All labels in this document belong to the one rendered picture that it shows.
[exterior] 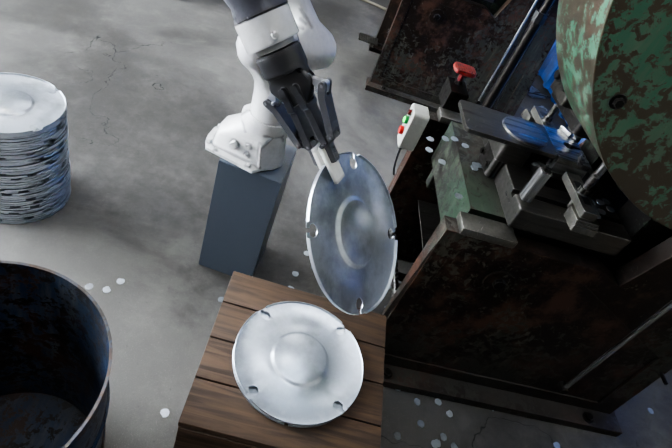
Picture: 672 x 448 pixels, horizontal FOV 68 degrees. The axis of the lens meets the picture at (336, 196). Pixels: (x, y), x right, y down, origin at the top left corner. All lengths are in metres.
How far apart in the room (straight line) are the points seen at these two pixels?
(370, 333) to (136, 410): 0.62
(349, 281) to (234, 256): 0.79
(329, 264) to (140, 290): 0.90
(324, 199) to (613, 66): 0.46
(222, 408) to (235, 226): 0.61
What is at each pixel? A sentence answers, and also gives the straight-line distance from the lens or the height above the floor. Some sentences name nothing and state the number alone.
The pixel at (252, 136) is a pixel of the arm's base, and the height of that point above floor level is 0.54.
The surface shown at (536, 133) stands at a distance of 1.38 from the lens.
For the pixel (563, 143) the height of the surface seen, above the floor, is 0.78.
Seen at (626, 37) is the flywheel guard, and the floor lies 1.18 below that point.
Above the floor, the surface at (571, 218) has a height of 0.72.
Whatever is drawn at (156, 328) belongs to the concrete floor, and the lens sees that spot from 1.56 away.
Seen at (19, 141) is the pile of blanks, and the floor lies 0.32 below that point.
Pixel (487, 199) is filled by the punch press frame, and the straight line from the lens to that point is 1.29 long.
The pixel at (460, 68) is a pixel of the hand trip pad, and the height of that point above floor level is 0.76.
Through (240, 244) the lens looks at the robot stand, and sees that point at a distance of 1.56.
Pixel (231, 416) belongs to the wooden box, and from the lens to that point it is 1.07.
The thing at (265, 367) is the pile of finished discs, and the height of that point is 0.36.
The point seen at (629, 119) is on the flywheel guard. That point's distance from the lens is 0.82.
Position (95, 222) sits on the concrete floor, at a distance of 1.80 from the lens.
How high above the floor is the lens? 1.32
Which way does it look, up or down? 39 degrees down
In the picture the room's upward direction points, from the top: 23 degrees clockwise
